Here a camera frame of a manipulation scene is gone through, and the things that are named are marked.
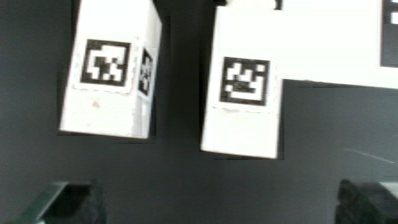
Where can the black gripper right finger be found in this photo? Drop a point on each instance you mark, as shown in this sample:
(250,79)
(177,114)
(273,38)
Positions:
(366,203)

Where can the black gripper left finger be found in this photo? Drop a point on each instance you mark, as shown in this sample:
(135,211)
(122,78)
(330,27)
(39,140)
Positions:
(69,204)

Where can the white table leg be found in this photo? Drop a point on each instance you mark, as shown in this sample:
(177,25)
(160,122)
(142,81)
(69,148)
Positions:
(112,69)
(241,113)

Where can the white marker board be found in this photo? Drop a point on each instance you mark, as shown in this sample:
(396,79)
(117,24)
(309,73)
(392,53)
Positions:
(316,35)

